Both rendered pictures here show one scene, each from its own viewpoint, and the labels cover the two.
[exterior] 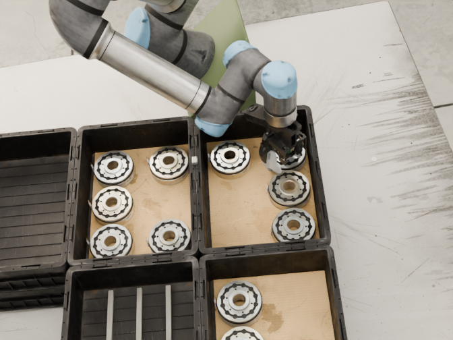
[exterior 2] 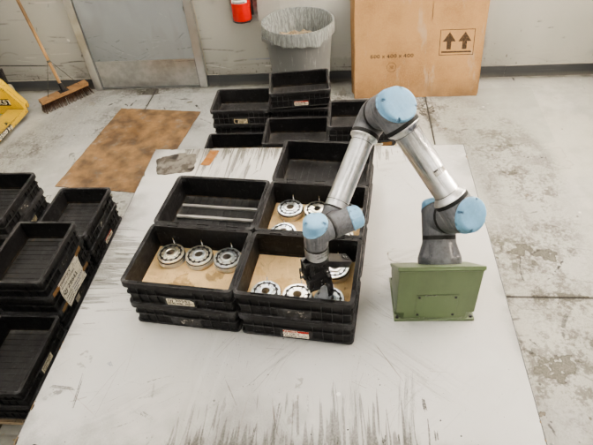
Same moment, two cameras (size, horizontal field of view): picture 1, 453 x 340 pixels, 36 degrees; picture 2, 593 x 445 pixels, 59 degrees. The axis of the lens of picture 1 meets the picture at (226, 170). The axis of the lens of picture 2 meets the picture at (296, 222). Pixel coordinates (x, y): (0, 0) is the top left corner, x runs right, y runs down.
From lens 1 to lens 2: 171 cm
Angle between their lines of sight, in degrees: 61
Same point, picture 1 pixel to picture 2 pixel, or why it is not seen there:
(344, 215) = (292, 358)
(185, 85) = (334, 189)
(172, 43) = (428, 226)
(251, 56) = (341, 213)
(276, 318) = (213, 278)
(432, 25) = not seen: outside the picture
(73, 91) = not seen: hidden behind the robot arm
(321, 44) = (484, 388)
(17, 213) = (329, 177)
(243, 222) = (284, 272)
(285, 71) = (313, 222)
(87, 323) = (249, 201)
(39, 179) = not seen: hidden behind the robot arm
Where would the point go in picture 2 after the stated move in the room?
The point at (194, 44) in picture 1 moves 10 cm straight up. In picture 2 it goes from (434, 245) to (437, 224)
